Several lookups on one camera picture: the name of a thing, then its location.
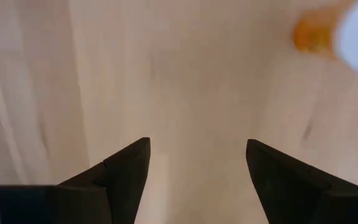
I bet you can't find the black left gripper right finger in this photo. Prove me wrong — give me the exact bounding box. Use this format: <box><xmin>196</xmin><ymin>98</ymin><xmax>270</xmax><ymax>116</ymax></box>
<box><xmin>246</xmin><ymin>138</ymin><xmax>358</xmax><ymax>224</ymax></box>

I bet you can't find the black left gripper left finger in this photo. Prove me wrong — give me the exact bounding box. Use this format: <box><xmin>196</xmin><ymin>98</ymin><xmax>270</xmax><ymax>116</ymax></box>
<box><xmin>57</xmin><ymin>137</ymin><xmax>151</xmax><ymax>224</ymax></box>

